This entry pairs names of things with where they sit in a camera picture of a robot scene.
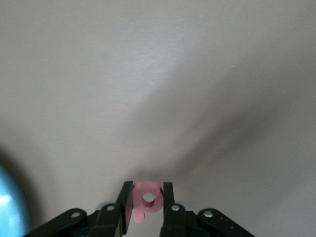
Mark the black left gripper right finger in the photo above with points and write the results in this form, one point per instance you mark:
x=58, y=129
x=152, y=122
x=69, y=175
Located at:
x=177, y=222

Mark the blue plastic plate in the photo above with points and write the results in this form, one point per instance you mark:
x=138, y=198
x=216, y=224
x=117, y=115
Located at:
x=10, y=209

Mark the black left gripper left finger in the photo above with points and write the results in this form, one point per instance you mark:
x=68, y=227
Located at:
x=108, y=219

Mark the pink foam letter p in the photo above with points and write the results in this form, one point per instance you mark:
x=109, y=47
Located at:
x=139, y=197

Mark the brown table cover sheet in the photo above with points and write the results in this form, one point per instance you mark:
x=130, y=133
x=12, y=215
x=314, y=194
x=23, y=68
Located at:
x=123, y=74

